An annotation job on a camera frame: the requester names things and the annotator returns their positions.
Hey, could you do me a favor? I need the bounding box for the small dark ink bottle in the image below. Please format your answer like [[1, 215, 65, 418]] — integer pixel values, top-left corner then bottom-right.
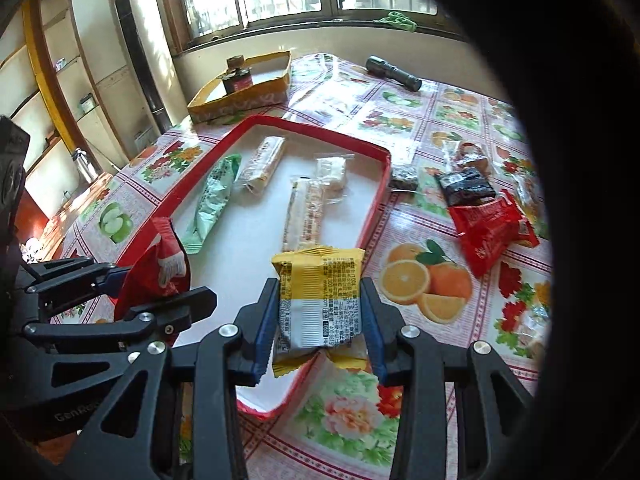
[[221, 54, 253, 94]]

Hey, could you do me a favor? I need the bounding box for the pale nougat clear wrapper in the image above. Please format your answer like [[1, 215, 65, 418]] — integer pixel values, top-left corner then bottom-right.
[[236, 136, 286, 195]]

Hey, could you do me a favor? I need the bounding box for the large red snack bag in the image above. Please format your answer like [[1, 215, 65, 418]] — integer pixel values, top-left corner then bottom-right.
[[448, 188, 539, 278]]

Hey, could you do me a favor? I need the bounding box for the round pastry clear wrapper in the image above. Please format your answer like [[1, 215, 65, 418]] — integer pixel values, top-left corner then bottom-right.
[[448, 141, 490, 177]]

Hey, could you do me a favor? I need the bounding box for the steel kettle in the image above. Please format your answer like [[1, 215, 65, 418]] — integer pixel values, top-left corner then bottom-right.
[[72, 148, 99, 184]]

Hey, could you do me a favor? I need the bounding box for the red white tray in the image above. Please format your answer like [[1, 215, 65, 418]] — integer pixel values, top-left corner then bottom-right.
[[115, 114, 393, 421]]

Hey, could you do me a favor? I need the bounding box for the white tower air conditioner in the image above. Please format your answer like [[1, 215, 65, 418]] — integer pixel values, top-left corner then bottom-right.
[[108, 0, 188, 134]]

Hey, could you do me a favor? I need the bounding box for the small red snack bag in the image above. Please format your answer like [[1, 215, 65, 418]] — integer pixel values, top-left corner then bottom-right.
[[114, 218, 191, 321]]

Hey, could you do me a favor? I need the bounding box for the black snack packet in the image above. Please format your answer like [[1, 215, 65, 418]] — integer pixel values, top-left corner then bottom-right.
[[436, 167, 497, 207]]

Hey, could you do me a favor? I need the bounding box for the white nougat clear wrapper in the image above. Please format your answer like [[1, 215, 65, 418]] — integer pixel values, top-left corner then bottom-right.
[[314, 153, 354, 204]]

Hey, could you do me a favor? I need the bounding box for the long cream cracker packet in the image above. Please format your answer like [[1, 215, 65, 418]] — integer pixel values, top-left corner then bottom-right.
[[282, 177, 326, 252]]

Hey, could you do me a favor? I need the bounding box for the dark seed bar clear wrapper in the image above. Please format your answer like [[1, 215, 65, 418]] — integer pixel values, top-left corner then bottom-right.
[[388, 165, 419, 193]]

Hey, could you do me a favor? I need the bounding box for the yellow white snack packet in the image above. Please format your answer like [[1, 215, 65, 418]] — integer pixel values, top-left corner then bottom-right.
[[271, 246, 368, 377]]

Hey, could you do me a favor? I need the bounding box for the black flashlight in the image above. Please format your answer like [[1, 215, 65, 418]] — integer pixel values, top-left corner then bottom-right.
[[366, 55, 422, 92]]

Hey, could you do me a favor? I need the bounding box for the green snack bar packet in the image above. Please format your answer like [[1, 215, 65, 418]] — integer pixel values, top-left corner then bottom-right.
[[180, 154, 242, 255]]

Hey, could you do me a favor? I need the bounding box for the green cloth on windowsill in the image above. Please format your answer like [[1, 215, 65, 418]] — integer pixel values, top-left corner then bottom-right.
[[378, 11, 418, 32]]

